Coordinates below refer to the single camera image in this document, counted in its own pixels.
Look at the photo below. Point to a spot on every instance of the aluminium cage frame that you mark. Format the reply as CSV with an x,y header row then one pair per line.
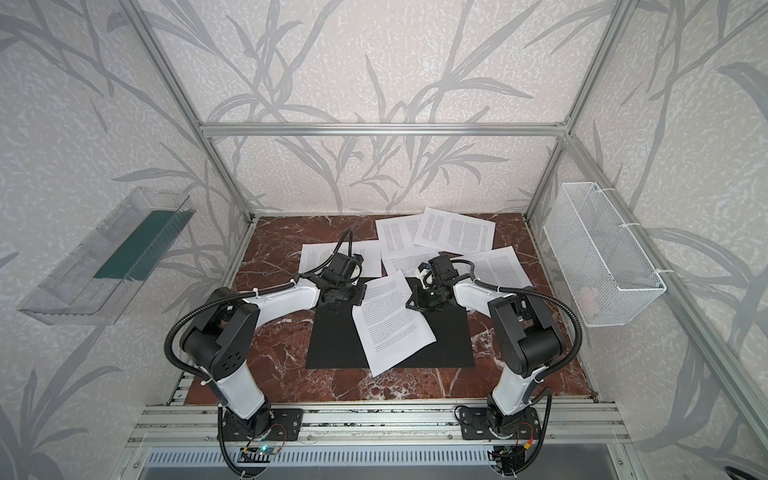
x,y
741,390

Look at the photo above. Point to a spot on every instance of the green circuit board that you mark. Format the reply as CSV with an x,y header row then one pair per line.
x,y
258,454

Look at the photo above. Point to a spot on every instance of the white wire mesh basket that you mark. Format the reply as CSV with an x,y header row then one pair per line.
x,y
610,277

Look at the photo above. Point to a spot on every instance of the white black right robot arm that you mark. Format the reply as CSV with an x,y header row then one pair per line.
x,y
538,333

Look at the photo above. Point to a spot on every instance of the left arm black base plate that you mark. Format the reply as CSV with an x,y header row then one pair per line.
x,y
279,424

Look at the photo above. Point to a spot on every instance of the clear plastic wall tray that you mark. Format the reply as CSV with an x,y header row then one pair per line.
x,y
95,283

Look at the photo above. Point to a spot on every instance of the white black file folder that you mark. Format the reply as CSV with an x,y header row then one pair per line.
x,y
335,344

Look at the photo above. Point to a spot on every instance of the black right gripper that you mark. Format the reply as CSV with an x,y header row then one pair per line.
x,y
424,302

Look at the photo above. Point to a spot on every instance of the printed paper sheet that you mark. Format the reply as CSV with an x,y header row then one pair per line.
x,y
312,255
388,330
499,267
454,233
408,265
396,236

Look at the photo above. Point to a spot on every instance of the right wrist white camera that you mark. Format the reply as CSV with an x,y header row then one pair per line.
x,y
425,276

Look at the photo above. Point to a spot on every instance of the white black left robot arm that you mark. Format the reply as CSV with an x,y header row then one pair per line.
x,y
218,335

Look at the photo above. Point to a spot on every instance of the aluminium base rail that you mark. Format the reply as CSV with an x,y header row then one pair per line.
x,y
573,420

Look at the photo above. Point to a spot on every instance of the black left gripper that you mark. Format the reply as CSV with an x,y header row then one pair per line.
x,y
346,294

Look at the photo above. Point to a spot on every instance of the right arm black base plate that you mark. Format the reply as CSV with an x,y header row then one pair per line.
x,y
486,423

